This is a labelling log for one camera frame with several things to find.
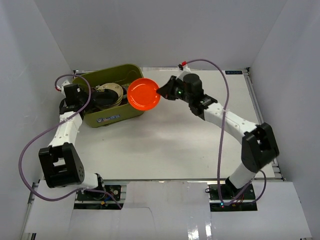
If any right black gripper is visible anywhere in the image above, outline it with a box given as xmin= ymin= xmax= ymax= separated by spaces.
xmin=156 ymin=76 xmax=193 ymax=105

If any black glossy plate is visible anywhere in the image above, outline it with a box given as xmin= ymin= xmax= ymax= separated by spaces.
xmin=92 ymin=89 xmax=119 ymax=107

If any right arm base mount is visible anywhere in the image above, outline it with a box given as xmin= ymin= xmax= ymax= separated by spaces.
xmin=204 ymin=184 xmax=258 ymax=213

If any small beige patterned plate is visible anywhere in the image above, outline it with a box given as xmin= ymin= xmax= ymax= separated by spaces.
xmin=95 ymin=82 xmax=124 ymax=109

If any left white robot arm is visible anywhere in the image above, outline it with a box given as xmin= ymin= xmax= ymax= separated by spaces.
xmin=38 ymin=80 xmax=106 ymax=200

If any orange glossy plate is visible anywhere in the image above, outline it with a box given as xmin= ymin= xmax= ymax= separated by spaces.
xmin=127 ymin=78 xmax=161 ymax=111

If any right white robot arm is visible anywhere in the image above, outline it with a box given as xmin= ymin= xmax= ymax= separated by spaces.
xmin=156 ymin=73 xmax=280 ymax=200

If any grey deer pattern plate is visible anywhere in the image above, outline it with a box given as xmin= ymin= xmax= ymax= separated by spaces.
xmin=122 ymin=86 xmax=129 ymax=104

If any olive green plastic bin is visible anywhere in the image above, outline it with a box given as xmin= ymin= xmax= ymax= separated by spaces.
xmin=72 ymin=64 xmax=144 ymax=128

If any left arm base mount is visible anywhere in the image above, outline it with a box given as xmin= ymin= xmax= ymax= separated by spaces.
xmin=73 ymin=184 xmax=123 ymax=210

